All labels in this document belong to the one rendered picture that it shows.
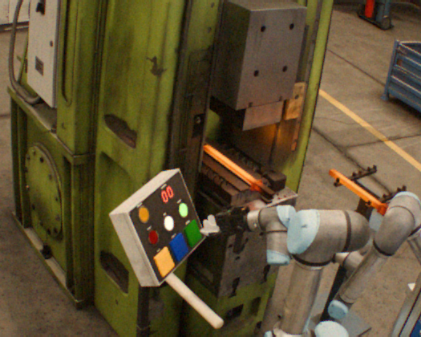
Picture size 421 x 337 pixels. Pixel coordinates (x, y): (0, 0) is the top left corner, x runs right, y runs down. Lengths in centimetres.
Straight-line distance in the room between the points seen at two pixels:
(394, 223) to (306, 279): 45
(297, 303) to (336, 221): 27
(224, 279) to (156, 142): 72
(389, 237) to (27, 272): 222
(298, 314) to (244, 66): 94
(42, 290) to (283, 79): 181
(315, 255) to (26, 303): 207
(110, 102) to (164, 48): 53
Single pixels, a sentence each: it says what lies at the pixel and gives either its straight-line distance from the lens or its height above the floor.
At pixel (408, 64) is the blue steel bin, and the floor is 52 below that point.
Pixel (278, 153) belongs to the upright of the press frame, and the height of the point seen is 100.
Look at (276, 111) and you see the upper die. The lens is 243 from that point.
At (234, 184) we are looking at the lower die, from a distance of 254.
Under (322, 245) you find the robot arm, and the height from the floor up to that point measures 140.
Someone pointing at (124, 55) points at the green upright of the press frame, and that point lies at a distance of 247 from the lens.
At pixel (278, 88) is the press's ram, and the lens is 238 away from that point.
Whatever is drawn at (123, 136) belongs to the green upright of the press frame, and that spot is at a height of 113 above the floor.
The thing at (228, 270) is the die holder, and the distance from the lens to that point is 266.
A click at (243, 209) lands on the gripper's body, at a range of 203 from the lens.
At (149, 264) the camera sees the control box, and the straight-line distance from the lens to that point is 200.
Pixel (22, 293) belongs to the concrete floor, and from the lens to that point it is 339.
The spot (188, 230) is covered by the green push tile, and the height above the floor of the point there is 103.
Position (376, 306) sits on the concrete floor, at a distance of 366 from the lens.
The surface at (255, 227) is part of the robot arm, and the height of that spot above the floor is 116.
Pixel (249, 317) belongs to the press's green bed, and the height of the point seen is 16.
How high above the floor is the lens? 231
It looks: 30 degrees down
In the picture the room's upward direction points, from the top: 8 degrees clockwise
